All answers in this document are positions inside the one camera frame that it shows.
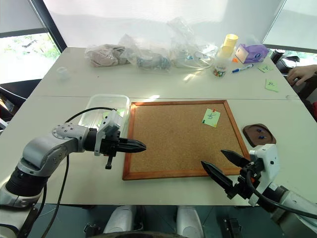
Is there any person's bare hand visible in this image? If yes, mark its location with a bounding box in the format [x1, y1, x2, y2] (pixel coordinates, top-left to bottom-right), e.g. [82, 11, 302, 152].
[288, 64, 317, 86]

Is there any person's dark sleeve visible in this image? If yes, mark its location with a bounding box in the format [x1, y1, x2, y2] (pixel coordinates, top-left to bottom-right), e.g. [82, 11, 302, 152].
[298, 73, 317, 106]

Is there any small clear cup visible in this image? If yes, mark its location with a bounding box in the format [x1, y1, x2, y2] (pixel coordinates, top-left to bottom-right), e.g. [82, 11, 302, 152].
[56, 67, 69, 81]

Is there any blue marker pen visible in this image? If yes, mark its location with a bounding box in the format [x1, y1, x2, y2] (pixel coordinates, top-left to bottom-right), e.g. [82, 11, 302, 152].
[231, 63, 254, 74]

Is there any brown wooden dish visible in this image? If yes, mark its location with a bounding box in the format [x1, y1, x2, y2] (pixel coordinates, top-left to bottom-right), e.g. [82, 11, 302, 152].
[242, 122, 277, 148]

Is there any plastic bag with grey items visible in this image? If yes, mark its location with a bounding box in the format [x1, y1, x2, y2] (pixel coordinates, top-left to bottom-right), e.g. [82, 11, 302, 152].
[128, 48, 172, 73]

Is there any wood-framed cork board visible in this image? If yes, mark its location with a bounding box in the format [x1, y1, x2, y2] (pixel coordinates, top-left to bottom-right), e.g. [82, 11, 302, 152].
[122, 100, 251, 181]

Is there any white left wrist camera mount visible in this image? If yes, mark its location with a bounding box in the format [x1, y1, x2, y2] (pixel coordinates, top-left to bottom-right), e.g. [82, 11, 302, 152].
[94, 110, 125, 157]

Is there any clear plastic container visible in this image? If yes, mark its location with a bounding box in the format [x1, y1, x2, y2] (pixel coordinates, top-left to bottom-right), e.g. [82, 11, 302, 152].
[78, 94, 131, 132]

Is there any clear printed cup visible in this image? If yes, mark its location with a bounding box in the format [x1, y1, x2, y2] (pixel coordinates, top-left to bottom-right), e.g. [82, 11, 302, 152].
[213, 55, 232, 78]

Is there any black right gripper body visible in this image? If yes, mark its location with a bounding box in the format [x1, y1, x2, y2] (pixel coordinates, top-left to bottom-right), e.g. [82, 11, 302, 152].
[226, 158, 264, 200]

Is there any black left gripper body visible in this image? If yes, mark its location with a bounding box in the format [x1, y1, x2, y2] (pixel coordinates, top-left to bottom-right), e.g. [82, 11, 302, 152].
[100, 125, 122, 170]

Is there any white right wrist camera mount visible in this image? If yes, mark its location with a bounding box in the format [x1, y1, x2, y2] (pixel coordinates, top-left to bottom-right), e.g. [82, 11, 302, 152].
[248, 143, 281, 207]

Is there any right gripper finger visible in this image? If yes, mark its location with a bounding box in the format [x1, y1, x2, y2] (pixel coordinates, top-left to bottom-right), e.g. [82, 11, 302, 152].
[201, 160, 234, 194]
[220, 149, 252, 169]

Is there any purple tissue box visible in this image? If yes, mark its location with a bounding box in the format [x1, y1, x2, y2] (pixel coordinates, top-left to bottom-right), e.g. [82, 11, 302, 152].
[234, 43, 269, 64]

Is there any yellow cup stack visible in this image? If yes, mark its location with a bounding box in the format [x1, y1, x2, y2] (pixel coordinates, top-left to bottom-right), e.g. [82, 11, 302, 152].
[217, 33, 239, 60]

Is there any large clear plastic bag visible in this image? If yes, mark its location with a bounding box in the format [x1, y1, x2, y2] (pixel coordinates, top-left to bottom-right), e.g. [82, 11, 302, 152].
[167, 16, 219, 69]

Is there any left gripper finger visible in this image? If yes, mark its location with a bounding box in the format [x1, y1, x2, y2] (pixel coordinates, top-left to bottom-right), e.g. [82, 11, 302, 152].
[119, 139, 147, 148]
[119, 146, 147, 154]

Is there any black device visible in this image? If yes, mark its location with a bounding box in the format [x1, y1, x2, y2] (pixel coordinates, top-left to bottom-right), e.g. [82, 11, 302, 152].
[270, 49, 302, 74]

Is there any dark chair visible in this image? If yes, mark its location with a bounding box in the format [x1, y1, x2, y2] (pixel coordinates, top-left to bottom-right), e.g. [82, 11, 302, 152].
[0, 83, 28, 130]

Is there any white rounded robot leg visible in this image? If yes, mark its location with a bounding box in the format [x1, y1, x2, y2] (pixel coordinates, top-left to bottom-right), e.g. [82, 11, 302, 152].
[103, 205, 136, 234]
[176, 206, 205, 238]

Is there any green sticky note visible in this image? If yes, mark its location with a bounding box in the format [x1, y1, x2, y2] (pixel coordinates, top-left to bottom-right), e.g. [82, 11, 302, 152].
[257, 64, 274, 73]
[264, 79, 279, 93]

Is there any green note with writing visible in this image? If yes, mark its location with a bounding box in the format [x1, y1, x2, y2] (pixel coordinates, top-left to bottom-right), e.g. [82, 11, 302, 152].
[202, 108, 221, 128]

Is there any black window frame post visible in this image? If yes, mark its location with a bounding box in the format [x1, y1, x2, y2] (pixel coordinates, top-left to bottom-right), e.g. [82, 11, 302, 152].
[27, 0, 68, 53]

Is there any plastic bag with pink items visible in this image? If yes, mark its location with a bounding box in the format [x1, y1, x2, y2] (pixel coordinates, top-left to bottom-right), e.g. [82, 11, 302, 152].
[84, 43, 130, 68]

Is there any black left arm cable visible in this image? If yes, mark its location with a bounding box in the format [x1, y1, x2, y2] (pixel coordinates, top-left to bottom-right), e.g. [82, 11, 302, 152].
[41, 107, 117, 238]

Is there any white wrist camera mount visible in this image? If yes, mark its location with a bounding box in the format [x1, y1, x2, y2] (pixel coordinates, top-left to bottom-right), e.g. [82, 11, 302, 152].
[94, 110, 125, 157]
[248, 143, 281, 207]

